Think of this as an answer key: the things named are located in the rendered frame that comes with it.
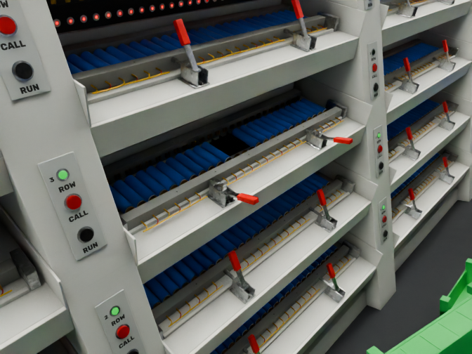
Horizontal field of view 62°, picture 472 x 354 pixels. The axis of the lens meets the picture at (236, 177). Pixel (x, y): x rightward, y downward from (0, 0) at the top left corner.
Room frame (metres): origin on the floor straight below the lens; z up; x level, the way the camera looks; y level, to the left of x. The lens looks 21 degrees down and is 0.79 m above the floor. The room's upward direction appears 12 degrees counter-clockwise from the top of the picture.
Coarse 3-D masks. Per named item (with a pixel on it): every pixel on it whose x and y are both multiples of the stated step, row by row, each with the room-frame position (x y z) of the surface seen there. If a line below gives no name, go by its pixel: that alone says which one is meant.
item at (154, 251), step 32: (256, 96) 0.86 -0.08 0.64; (320, 96) 0.93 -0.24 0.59; (192, 128) 0.75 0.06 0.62; (352, 128) 0.83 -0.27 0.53; (288, 160) 0.70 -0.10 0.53; (320, 160) 0.74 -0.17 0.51; (256, 192) 0.61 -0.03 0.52; (160, 224) 0.53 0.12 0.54; (192, 224) 0.53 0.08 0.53; (224, 224) 0.57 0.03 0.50; (160, 256) 0.48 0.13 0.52
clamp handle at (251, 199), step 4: (224, 188) 0.58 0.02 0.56; (224, 192) 0.57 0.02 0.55; (228, 192) 0.57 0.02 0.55; (232, 192) 0.57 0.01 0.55; (236, 192) 0.56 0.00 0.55; (232, 196) 0.56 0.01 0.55; (236, 196) 0.55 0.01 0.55; (240, 196) 0.54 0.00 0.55; (244, 196) 0.54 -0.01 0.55; (248, 196) 0.54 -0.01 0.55; (252, 196) 0.54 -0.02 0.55; (240, 200) 0.54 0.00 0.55; (244, 200) 0.54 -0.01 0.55; (248, 200) 0.53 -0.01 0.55; (252, 200) 0.52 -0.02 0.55; (256, 200) 0.53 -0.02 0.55; (252, 204) 0.53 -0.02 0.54
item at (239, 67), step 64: (64, 0) 0.62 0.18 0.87; (128, 0) 0.69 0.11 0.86; (192, 0) 0.78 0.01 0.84; (256, 0) 0.90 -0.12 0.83; (320, 0) 0.91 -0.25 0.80; (128, 64) 0.58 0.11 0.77; (192, 64) 0.58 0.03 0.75; (256, 64) 0.67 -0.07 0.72; (320, 64) 0.77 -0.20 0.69; (128, 128) 0.49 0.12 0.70
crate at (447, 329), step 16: (464, 304) 0.60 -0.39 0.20; (448, 320) 0.57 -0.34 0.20; (464, 320) 0.56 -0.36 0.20; (416, 336) 0.55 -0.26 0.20; (432, 336) 0.54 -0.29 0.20; (448, 336) 0.54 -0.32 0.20; (464, 336) 0.53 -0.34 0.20; (368, 352) 0.54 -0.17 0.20; (400, 352) 0.52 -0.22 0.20; (416, 352) 0.52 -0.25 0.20; (432, 352) 0.51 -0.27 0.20; (448, 352) 0.52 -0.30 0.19; (464, 352) 0.53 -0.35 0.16
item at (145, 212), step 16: (336, 112) 0.85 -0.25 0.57; (304, 128) 0.77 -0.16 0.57; (272, 144) 0.71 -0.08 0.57; (288, 144) 0.74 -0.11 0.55; (240, 160) 0.66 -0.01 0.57; (256, 160) 0.68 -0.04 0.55; (272, 160) 0.69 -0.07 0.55; (208, 176) 0.61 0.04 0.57; (224, 176) 0.63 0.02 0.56; (176, 192) 0.57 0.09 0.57; (192, 192) 0.58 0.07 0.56; (144, 208) 0.53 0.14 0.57; (160, 208) 0.54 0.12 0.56; (128, 224) 0.50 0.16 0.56; (144, 224) 0.51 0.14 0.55
